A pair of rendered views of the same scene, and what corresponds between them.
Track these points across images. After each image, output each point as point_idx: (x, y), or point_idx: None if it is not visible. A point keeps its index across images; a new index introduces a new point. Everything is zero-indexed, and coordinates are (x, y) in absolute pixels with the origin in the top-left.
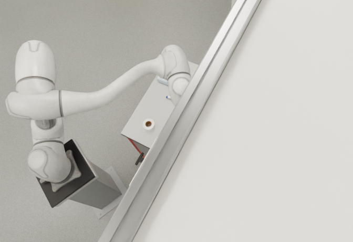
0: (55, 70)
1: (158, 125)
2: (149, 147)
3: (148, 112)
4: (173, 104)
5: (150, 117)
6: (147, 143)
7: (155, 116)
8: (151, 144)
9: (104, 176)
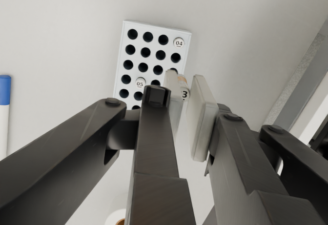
0: None
1: (124, 183)
2: (213, 206)
3: (76, 219)
4: (30, 133)
5: (96, 211)
6: (197, 214)
7: (91, 194)
8: (199, 200)
9: (214, 224)
